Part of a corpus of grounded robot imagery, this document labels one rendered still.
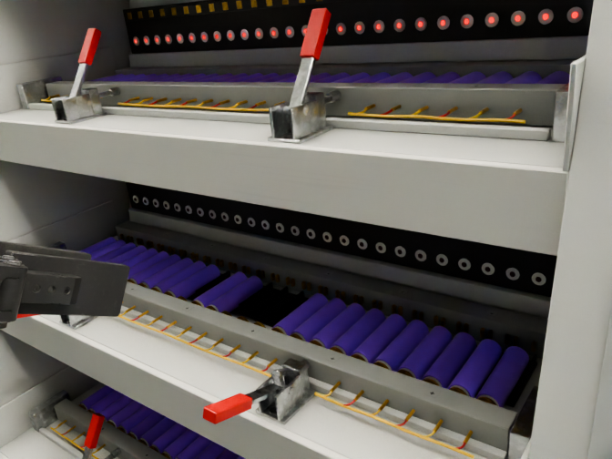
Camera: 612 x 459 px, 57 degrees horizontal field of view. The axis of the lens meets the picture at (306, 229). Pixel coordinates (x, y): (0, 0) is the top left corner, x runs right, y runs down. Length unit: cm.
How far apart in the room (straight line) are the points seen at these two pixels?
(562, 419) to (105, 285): 25
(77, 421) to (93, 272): 47
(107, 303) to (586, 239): 25
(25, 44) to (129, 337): 37
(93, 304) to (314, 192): 15
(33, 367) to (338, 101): 55
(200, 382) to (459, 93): 30
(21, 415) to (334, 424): 50
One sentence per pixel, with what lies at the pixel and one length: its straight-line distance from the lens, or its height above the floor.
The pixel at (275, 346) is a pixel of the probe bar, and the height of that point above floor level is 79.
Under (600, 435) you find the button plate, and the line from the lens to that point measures 32.
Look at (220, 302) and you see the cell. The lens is 55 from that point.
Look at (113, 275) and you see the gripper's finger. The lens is 34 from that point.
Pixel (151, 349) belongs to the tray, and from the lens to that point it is 54.
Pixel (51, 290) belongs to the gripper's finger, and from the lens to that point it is 31.
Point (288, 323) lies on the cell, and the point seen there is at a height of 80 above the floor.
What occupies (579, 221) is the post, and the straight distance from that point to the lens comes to 30.
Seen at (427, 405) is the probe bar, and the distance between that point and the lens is 41.
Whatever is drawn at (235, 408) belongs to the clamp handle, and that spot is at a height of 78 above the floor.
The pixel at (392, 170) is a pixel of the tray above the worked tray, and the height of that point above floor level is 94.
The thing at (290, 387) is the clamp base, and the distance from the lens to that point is 43.
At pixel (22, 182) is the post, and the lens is 75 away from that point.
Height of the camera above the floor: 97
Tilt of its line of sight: 11 degrees down
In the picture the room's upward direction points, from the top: 3 degrees clockwise
